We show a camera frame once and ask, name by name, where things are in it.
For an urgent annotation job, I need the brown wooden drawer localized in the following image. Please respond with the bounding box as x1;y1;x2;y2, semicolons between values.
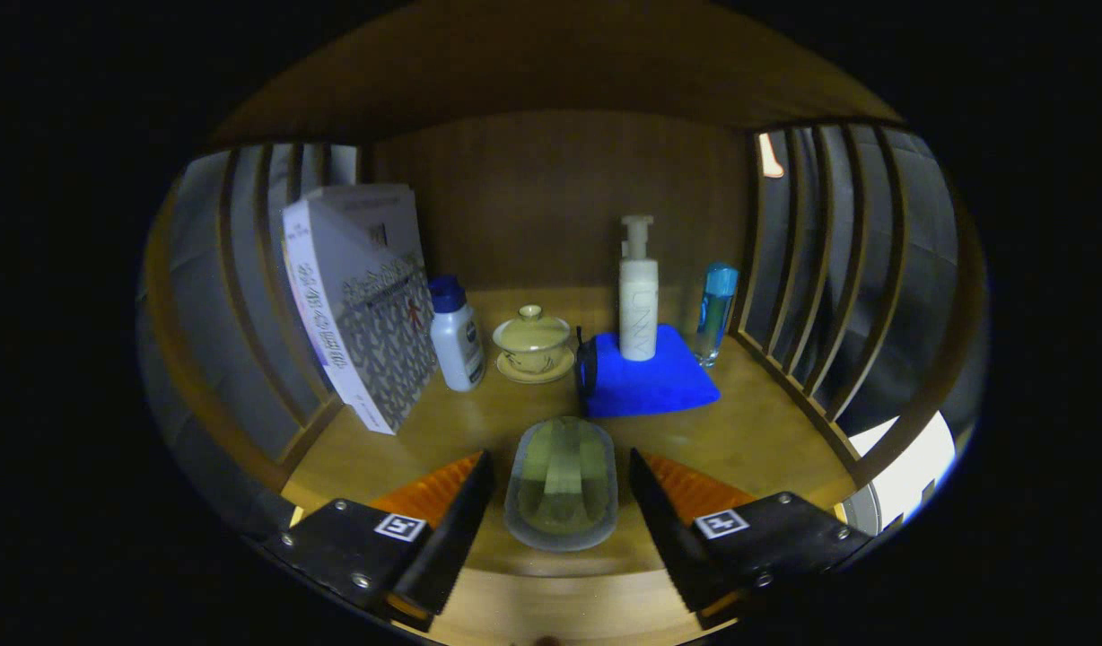
421;565;722;646

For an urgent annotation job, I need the white patterned book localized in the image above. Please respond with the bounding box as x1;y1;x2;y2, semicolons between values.
282;184;440;436

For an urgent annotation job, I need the brown wooden cabinet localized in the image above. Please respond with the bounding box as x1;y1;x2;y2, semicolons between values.
136;0;992;646

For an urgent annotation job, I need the blue folded cloth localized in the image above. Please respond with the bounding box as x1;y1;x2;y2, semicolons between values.
575;323;722;419

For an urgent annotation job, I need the white bottle with blue cap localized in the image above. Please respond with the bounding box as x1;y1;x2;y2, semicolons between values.
427;275;486;393

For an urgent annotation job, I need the wooden countertop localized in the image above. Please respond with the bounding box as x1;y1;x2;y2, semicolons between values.
282;287;861;580

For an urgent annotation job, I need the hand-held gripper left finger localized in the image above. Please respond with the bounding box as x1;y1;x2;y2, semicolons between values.
246;449;495;629

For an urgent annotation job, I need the white pump bottle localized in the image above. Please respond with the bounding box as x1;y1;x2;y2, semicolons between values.
618;214;660;362

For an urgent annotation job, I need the white appliance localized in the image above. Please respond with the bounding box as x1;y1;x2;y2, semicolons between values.
843;411;958;535

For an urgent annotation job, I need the yellow scrub brush grey pad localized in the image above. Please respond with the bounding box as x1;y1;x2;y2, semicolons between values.
503;415;620;553

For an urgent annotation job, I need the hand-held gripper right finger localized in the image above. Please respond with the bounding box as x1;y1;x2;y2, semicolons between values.
628;447;875;629

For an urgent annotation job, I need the yellow lidded teacup with saucer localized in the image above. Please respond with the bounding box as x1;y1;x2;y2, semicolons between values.
492;304;576;385

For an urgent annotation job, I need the clear blue bottle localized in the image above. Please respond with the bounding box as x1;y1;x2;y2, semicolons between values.
695;262;739;367

